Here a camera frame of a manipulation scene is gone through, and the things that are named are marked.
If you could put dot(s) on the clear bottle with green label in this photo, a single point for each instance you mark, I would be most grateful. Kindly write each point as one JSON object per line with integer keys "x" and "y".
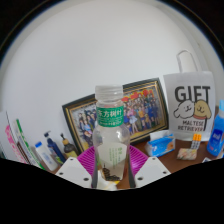
{"x": 111, "y": 133}

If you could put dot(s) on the framed group picture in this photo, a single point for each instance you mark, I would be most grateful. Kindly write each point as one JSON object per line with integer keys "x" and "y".
{"x": 146, "y": 113}

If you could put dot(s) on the white remote control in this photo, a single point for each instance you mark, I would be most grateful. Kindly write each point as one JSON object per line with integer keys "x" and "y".
{"x": 206, "y": 160}

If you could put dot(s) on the blue tissue pack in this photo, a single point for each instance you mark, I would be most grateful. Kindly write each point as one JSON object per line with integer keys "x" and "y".
{"x": 160, "y": 145}

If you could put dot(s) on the amber pump bottle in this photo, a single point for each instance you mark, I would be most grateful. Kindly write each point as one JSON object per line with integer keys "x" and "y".
{"x": 69, "y": 150}

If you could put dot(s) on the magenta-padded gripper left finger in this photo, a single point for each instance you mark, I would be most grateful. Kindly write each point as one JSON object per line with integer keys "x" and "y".
{"x": 73, "y": 171}

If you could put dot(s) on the white paper gift bag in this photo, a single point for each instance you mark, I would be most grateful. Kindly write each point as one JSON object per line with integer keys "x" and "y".
{"x": 190, "y": 106}

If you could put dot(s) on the tall pink box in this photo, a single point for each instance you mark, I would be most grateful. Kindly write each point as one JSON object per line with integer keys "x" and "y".
{"x": 15, "y": 145}

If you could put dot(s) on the dark blue pump bottle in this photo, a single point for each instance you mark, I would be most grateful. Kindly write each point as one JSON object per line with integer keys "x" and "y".
{"x": 56, "y": 150}

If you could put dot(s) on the small patterned packet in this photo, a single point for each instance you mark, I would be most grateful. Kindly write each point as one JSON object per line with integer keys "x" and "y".
{"x": 186, "y": 154}

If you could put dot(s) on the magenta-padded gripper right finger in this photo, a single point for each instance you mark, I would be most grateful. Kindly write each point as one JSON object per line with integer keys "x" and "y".
{"x": 151, "y": 170}

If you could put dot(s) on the puzzle cube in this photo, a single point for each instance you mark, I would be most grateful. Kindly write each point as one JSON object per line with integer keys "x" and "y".
{"x": 196, "y": 141}

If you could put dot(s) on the blue detergent bottle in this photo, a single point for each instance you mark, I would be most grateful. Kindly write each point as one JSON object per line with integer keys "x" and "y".
{"x": 216, "y": 136}

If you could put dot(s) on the tall green and white box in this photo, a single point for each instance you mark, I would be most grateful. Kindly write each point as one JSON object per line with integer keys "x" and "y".
{"x": 28, "y": 148}

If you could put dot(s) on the white bottle with blue cap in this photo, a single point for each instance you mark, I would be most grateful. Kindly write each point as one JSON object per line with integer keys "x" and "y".
{"x": 46, "y": 158}

